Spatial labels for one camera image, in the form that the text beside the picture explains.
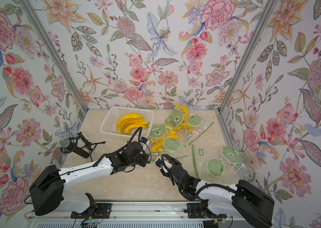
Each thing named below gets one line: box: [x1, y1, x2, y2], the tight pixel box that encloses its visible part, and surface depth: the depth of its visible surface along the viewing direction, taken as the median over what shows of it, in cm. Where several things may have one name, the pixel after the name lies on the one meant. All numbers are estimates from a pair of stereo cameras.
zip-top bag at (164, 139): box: [147, 123, 189, 162], surface depth 92 cm
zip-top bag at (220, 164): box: [192, 144, 254, 184], surface depth 86 cm
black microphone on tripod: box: [58, 131, 106, 162], surface depth 83 cm
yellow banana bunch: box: [116, 112, 150, 136], surface depth 106 cm
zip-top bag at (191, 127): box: [165, 103, 214, 147], surface depth 102 cm
